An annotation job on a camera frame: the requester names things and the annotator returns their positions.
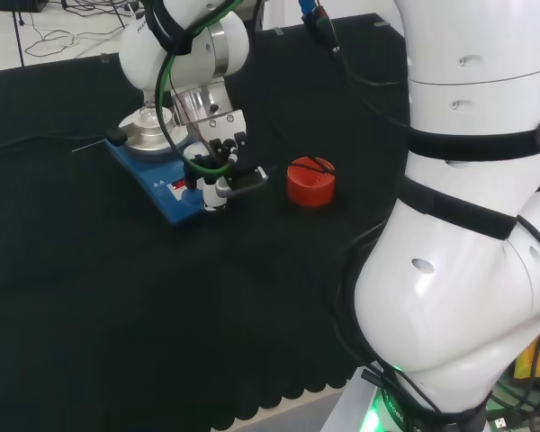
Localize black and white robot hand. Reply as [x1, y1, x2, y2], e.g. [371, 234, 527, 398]
[178, 109, 271, 213]

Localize heater with blue base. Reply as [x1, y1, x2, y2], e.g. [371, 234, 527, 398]
[104, 127, 230, 227]

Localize clear round-bottom glass flask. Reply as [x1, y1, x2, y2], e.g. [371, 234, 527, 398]
[136, 86, 164, 131]

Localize red ribbed cylindrical cup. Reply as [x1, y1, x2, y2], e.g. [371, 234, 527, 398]
[286, 157, 337, 209]

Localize thin clear glass rod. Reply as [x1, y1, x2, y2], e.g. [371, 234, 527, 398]
[70, 140, 107, 154]

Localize black bench cloth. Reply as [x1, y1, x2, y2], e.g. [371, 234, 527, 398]
[0, 12, 413, 432]

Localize black box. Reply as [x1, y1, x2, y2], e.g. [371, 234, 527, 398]
[0, 0, 47, 14]

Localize yellow stop button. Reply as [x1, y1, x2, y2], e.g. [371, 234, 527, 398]
[512, 322, 540, 384]

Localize green cable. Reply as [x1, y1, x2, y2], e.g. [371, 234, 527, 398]
[154, 0, 238, 178]

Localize aluminium heating block, black handles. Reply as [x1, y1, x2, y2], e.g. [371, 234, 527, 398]
[104, 112, 191, 157]

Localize black cable with blue plug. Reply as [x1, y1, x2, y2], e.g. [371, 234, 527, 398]
[298, 0, 411, 132]

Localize thin grey cable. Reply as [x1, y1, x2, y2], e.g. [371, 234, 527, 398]
[0, 132, 112, 155]

